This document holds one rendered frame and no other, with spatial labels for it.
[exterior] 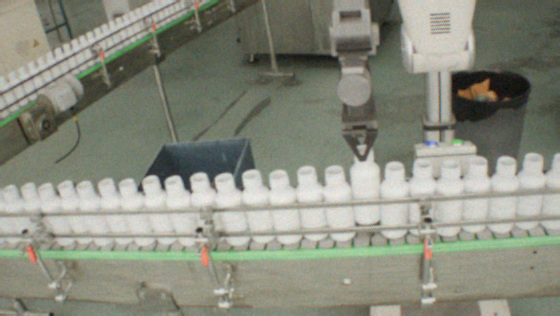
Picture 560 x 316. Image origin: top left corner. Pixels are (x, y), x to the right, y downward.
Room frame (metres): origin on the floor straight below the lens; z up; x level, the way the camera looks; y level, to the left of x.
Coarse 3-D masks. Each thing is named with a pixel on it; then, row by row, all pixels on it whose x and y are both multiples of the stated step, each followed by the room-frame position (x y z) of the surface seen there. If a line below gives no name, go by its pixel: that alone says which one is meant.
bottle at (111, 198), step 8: (104, 184) 1.00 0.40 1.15; (112, 184) 0.98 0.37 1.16; (104, 192) 0.97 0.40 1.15; (112, 192) 0.97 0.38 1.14; (120, 192) 1.00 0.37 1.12; (104, 200) 0.97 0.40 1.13; (112, 200) 0.96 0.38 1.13; (120, 200) 0.97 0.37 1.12; (104, 208) 0.96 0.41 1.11; (112, 208) 0.95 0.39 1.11; (120, 208) 0.96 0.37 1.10; (112, 216) 0.95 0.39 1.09; (120, 216) 0.96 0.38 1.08; (112, 224) 0.96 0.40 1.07; (120, 224) 0.96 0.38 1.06; (112, 232) 0.97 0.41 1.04; (120, 232) 0.95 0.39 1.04; (128, 232) 0.96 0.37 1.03; (120, 240) 0.96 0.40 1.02; (128, 240) 0.96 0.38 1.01
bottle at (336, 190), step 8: (328, 168) 0.87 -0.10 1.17; (336, 168) 0.87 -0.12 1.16; (328, 176) 0.85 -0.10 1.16; (336, 176) 0.84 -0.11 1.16; (344, 176) 0.85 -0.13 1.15; (328, 184) 0.85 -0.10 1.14; (336, 184) 0.84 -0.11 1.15; (344, 184) 0.85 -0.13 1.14; (328, 192) 0.84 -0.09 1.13; (336, 192) 0.83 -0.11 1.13; (344, 192) 0.83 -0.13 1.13; (328, 200) 0.84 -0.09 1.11; (336, 200) 0.83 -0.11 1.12; (344, 200) 0.83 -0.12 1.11; (352, 200) 0.84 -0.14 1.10; (328, 208) 0.84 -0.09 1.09; (336, 208) 0.83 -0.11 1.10; (344, 208) 0.83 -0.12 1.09; (352, 208) 0.84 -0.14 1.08; (328, 216) 0.85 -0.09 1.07; (336, 216) 0.83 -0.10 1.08; (344, 216) 0.83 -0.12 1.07; (352, 216) 0.84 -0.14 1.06; (328, 224) 0.85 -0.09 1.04; (336, 224) 0.83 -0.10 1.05; (344, 224) 0.83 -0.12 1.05; (352, 224) 0.83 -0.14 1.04; (336, 240) 0.84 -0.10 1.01; (344, 240) 0.83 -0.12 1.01
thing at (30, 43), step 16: (16, 0) 4.97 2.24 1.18; (32, 0) 4.93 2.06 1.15; (0, 16) 4.59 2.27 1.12; (16, 16) 4.73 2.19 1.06; (32, 16) 4.88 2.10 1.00; (0, 32) 4.53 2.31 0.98; (16, 32) 4.67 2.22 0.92; (32, 32) 4.82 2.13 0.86; (0, 48) 4.48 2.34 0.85; (16, 48) 4.62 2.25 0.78; (32, 48) 4.77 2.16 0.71; (48, 48) 4.93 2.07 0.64; (0, 64) 4.43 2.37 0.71; (16, 64) 4.57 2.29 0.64
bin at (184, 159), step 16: (176, 144) 1.55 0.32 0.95; (192, 144) 1.54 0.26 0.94; (208, 144) 1.52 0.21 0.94; (224, 144) 1.51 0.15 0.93; (240, 144) 1.50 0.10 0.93; (160, 160) 1.50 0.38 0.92; (176, 160) 1.55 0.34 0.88; (192, 160) 1.54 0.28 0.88; (208, 160) 1.53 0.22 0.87; (224, 160) 1.51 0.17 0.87; (240, 160) 1.35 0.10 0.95; (144, 176) 1.37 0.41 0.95; (160, 176) 1.47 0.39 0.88; (208, 176) 1.53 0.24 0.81; (240, 176) 1.32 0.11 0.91
